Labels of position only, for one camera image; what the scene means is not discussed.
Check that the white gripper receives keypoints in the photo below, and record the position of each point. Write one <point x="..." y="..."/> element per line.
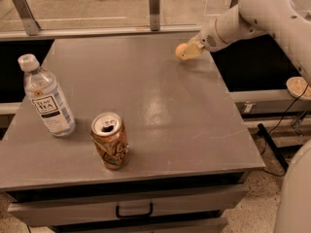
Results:
<point x="207" y="40"/>

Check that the orange fruit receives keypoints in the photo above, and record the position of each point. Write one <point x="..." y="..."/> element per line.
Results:
<point x="179" y="51"/>

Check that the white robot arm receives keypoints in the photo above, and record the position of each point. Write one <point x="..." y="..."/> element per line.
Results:
<point x="291" y="32"/>

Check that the orange soda can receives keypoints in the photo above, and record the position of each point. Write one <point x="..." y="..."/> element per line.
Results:
<point x="109" y="136"/>

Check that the black floor stand bar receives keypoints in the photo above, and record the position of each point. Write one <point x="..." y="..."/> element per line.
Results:
<point x="277" y="151"/>

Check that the clear tea bottle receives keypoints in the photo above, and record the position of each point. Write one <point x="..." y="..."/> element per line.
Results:
<point x="42" y="89"/>

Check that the middle metal railing bracket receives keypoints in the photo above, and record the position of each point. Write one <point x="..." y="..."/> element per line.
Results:
<point x="154" y="10"/>

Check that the black drawer handle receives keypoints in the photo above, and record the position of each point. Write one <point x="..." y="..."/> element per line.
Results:
<point x="134" y="211"/>

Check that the metal railing base rail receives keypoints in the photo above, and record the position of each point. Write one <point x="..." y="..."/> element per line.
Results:
<point x="46" y="34"/>

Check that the left metal railing bracket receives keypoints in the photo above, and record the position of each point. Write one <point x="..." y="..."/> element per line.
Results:
<point x="31" y="26"/>

